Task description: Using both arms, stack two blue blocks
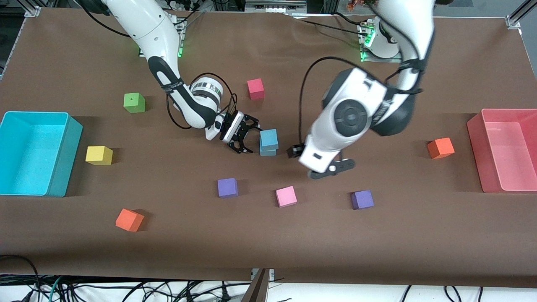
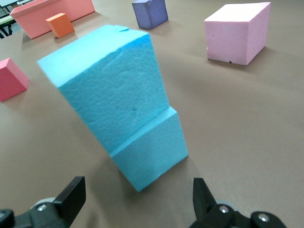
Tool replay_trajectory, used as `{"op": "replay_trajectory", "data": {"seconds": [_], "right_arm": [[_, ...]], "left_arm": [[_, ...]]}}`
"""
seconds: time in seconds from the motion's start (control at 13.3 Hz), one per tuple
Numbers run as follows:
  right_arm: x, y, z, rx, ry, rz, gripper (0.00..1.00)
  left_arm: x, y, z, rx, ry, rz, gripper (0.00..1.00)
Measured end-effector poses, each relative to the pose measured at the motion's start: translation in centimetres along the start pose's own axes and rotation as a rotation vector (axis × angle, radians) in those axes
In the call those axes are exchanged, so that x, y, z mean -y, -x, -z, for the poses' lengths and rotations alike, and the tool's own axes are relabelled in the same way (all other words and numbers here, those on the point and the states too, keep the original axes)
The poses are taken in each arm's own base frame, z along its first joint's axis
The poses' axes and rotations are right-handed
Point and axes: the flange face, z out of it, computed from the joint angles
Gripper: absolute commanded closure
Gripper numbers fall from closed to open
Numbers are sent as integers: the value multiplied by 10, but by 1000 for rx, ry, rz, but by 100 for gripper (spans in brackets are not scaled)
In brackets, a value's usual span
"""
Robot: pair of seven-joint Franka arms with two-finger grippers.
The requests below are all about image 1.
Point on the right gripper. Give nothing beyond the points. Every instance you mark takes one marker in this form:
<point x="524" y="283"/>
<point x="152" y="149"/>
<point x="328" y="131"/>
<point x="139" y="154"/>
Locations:
<point x="238" y="132"/>

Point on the light blue foam block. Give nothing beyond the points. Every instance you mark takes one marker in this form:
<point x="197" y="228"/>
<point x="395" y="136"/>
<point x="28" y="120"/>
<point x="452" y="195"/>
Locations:
<point x="269" y="138"/>
<point x="268" y="152"/>

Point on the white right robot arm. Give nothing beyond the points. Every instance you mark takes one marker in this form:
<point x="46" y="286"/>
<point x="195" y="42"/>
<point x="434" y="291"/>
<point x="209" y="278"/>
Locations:
<point x="147" y="25"/>

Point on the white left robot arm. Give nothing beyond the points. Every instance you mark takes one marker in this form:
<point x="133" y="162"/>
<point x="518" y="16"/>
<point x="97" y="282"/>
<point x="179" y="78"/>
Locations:
<point x="352" y="113"/>

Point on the red foam block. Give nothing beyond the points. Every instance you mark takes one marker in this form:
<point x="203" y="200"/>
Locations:
<point x="256" y="89"/>

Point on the pink foam block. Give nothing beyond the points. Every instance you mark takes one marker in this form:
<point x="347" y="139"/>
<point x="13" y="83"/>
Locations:
<point x="286" y="196"/>

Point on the purple foam block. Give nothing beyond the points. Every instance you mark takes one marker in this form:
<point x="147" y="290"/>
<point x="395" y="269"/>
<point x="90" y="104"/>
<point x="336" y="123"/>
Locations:
<point x="362" y="200"/>
<point x="228" y="188"/>

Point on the brown table cover sheet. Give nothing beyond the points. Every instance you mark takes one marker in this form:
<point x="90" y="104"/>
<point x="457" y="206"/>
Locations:
<point x="268" y="243"/>

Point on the green foam block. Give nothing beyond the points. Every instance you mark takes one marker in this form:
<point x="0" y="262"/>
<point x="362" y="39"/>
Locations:
<point x="134" y="103"/>

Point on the orange foam block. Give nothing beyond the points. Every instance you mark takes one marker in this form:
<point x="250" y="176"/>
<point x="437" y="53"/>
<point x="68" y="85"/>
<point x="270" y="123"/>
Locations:
<point x="440" y="148"/>
<point x="129" y="220"/>

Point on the yellow foam block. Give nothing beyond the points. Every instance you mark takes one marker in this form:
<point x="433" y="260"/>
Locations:
<point x="99" y="155"/>

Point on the pink plastic bin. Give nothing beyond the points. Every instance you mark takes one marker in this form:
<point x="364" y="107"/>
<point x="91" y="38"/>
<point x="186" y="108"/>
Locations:
<point x="503" y="155"/>

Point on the cyan plastic bin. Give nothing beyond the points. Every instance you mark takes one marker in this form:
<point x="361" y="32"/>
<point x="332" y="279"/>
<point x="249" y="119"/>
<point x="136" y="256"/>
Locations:
<point x="25" y="155"/>

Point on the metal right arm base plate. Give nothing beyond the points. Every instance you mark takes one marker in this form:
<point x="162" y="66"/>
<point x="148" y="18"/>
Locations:
<point x="182" y="42"/>

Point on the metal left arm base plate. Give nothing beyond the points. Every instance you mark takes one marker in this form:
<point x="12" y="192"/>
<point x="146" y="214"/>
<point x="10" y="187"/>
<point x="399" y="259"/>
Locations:
<point x="377" y="60"/>

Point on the small metal bracket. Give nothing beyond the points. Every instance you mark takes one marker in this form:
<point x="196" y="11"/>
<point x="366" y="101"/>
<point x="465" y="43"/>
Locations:
<point x="272" y="274"/>

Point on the aluminium frame rail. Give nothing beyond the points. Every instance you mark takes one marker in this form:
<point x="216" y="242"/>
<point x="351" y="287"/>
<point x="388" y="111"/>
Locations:
<point x="272" y="7"/>

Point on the dark slanted post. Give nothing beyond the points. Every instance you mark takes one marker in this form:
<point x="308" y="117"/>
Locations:
<point x="256" y="291"/>

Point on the aluminium frame corner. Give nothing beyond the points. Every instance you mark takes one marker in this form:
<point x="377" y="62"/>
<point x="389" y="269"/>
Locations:
<point x="32" y="11"/>
<point x="514" y="21"/>

